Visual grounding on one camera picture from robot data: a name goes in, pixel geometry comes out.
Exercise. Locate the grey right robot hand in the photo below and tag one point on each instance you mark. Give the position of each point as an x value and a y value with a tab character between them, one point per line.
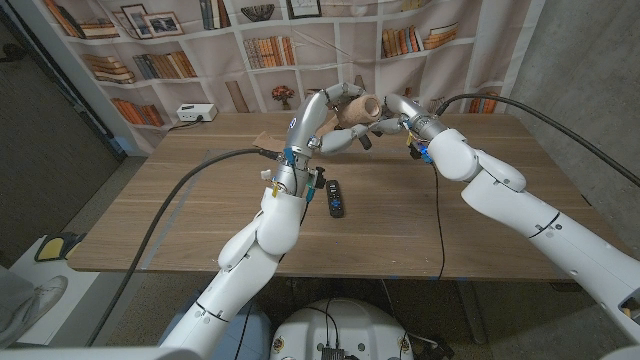
412	120

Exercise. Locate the black TV remote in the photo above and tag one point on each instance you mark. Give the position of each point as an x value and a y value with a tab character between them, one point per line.
334	199

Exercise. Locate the grey metal table leg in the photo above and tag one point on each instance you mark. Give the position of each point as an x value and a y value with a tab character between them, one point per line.
471	310

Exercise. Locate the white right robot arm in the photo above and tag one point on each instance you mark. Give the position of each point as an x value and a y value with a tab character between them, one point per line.
530	210

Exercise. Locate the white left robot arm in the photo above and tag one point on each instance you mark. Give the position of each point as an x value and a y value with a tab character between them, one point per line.
245	265

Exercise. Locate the dark perforated partition panel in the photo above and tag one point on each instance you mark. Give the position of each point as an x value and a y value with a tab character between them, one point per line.
45	150

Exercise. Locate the person in grey trousers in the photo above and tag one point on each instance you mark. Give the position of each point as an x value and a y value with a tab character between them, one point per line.
45	295

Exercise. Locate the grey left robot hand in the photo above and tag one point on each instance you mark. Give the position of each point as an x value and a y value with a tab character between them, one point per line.
307	130

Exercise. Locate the printed bookshelf backdrop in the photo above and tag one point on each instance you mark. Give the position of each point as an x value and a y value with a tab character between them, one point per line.
320	47

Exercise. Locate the tan nylon stocking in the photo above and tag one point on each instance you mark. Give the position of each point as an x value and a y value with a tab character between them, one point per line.
357	111

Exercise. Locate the white power outlet box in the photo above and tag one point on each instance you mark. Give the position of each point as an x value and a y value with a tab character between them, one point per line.
196	112

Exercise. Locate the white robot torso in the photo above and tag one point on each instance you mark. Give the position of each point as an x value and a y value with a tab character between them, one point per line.
342	325

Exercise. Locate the yellow and black foot pedal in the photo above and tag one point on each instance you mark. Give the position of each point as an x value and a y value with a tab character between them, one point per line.
52	247

